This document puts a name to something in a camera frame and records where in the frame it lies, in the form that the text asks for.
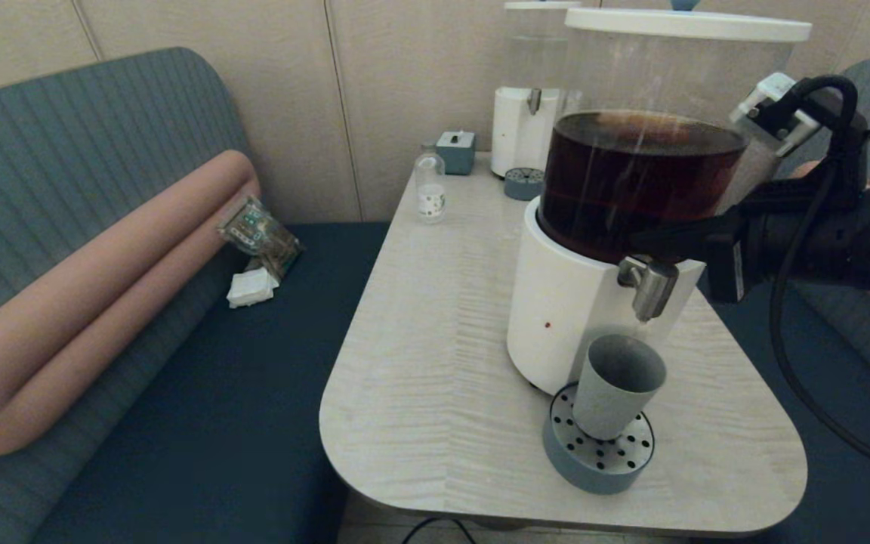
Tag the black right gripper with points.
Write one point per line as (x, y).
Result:
(828, 245)

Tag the small white dispenser lid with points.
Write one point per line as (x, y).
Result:
(539, 5)

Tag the grey-blue plastic cup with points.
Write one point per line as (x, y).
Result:
(609, 400)

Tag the small water drink dispenser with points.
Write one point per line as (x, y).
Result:
(518, 130)

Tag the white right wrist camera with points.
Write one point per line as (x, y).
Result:
(771, 113)

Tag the large white dispenser lid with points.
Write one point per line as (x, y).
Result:
(684, 24)

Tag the large blue drip tray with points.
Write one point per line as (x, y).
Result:
(593, 472)

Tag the small blue drip tray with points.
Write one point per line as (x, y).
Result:
(523, 183)

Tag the small blue tissue box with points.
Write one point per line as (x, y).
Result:
(455, 154)

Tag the green snack packet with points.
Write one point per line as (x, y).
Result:
(257, 234)

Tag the white folded napkin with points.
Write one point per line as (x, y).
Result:
(252, 289)

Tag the large tea drink dispenser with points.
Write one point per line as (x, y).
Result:
(578, 317)

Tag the small metal dispenser tap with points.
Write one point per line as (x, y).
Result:
(534, 101)

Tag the clear plastic bottle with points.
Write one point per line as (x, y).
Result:
(430, 196)

